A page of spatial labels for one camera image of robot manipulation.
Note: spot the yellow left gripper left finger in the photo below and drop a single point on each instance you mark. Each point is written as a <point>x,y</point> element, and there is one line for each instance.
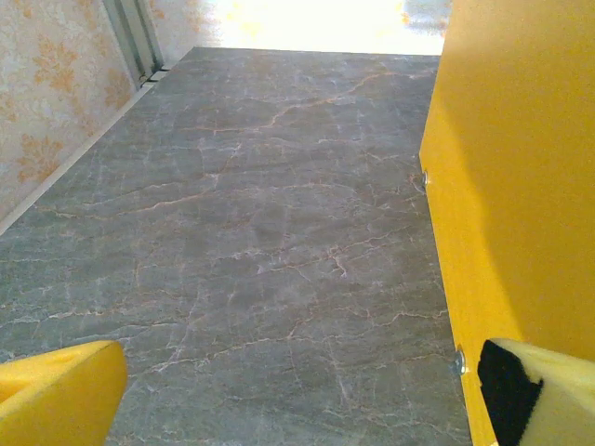
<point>56,399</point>

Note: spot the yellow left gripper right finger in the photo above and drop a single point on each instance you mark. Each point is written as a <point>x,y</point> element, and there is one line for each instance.
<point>558,399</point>

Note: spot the silver shelf screw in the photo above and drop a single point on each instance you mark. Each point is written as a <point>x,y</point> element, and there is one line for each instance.
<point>424,178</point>
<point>458,363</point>

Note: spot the yellow bookshelf pink blue shelves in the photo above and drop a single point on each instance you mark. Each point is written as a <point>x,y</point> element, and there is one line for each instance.
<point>511,186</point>

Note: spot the aluminium table edge rail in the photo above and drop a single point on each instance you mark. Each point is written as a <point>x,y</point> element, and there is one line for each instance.
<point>70,160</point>

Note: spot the aluminium frame post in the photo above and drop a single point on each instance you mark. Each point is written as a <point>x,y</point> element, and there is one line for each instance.
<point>132,37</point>

